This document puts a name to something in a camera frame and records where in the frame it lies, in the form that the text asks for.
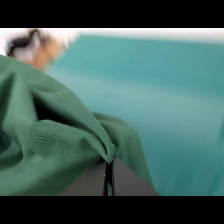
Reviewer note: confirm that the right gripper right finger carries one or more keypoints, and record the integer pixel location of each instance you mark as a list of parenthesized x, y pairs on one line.
[(130, 183)]

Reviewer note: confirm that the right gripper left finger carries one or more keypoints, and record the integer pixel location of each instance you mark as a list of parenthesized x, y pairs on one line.
[(90, 181)]

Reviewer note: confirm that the green garment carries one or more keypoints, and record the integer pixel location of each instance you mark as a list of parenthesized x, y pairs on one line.
[(50, 133)]

